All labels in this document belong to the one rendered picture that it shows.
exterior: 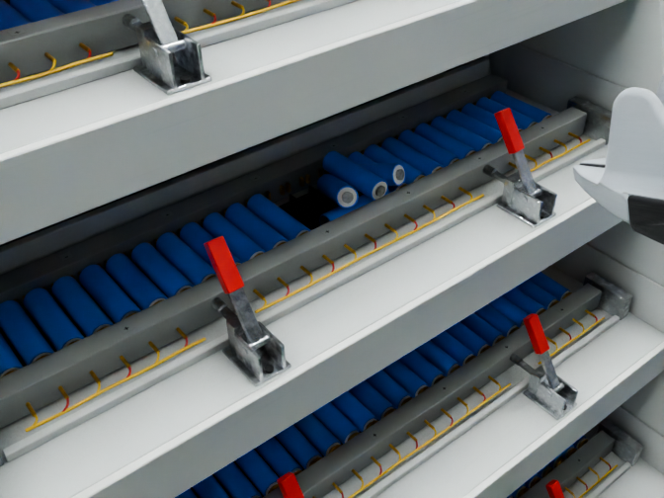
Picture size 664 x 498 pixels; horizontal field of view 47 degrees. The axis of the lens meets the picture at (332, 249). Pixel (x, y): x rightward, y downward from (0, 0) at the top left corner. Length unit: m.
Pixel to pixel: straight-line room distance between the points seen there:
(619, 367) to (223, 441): 0.43
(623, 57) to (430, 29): 0.27
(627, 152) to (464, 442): 0.40
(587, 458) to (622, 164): 0.59
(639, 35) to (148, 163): 0.46
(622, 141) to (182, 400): 0.30
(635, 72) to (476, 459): 0.37
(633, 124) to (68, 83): 0.29
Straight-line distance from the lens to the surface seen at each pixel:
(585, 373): 0.78
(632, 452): 0.94
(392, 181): 0.62
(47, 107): 0.44
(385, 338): 0.54
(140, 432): 0.48
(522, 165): 0.63
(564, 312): 0.80
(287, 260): 0.55
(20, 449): 0.49
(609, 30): 0.75
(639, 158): 0.36
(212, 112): 0.44
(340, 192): 0.59
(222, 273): 0.48
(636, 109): 0.35
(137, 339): 0.51
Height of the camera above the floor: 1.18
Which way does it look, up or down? 23 degrees down
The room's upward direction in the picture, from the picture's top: 13 degrees counter-clockwise
